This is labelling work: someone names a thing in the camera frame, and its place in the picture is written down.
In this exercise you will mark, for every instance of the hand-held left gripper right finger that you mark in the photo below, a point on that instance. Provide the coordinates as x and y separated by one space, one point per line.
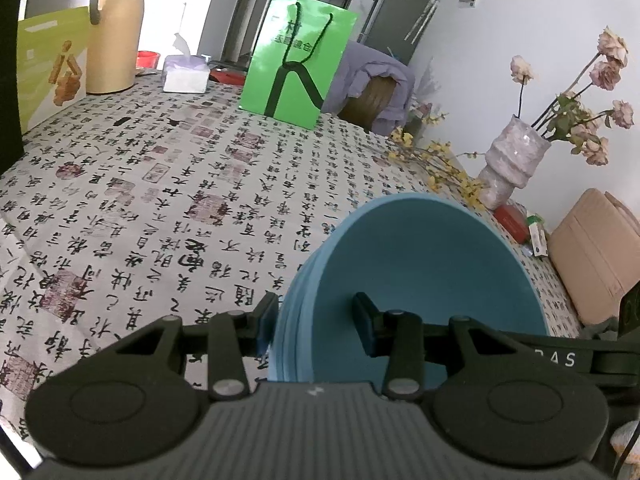
361 325

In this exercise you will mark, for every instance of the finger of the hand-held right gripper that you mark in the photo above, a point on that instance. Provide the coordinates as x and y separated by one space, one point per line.
600 360

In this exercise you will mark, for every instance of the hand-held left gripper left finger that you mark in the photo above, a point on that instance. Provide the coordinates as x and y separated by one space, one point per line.
267 325

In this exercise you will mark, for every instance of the beige cardboard box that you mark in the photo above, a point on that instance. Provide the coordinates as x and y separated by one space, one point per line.
595 245

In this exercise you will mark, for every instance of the green white small box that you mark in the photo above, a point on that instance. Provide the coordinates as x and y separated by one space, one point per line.
537 240

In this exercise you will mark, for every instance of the red box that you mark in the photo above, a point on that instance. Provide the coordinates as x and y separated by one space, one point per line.
512 222

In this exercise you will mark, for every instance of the yellow flower branch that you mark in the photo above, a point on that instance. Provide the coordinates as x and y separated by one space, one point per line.
435 160

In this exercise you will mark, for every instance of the pale stone vase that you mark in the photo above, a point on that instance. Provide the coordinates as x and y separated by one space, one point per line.
510 160

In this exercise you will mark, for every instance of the wooden chair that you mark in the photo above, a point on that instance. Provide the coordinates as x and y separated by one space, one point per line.
372 102

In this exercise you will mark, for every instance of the green paper bag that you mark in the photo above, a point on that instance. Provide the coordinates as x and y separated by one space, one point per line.
257 80

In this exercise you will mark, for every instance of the red pot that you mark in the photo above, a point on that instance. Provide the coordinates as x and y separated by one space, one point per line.
225 76

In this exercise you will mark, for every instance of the purple jacket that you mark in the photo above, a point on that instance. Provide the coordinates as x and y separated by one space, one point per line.
360 70

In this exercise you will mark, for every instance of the tissue box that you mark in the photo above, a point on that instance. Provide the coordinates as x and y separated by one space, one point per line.
185 80

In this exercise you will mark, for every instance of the dried rose bouquet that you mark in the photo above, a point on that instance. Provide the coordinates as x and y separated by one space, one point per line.
605 72

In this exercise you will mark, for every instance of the red basin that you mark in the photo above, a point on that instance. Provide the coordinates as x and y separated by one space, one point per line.
147 59

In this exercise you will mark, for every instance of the grey refrigerator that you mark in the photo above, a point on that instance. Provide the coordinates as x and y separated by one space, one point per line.
395 20

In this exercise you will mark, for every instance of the white umbrella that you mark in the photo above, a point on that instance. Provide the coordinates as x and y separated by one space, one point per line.
425 15

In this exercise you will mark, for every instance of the beige thermos jug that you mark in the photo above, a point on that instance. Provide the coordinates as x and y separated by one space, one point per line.
115 35

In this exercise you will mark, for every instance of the large black panel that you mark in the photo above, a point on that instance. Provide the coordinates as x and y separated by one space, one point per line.
9 85

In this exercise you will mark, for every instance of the yellow-green gift box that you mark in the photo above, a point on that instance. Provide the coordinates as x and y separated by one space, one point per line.
40 50

